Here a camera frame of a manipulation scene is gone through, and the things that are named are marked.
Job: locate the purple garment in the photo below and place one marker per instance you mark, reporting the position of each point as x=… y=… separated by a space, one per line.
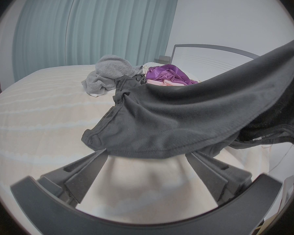
x=166 y=72

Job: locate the pink garment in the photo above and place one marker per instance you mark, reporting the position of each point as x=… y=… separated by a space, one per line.
x=161 y=82

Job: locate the black garment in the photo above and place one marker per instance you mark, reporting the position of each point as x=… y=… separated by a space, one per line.
x=141 y=78

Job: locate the grey bedside table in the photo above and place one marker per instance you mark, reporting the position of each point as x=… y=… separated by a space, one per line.
x=164 y=58

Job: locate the blue-green curtain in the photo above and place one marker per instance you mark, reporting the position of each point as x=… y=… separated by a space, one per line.
x=125 y=21
x=44 y=33

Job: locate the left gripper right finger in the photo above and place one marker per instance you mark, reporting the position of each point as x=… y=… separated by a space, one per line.
x=218 y=180

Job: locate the grey garment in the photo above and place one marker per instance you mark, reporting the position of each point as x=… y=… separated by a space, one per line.
x=107 y=70

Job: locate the black T-shirt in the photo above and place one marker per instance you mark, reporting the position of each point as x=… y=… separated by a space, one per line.
x=174 y=121

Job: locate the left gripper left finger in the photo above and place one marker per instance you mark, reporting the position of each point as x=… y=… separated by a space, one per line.
x=73 y=180

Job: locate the bed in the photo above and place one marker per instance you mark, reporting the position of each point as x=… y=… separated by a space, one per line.
x=39 y=121

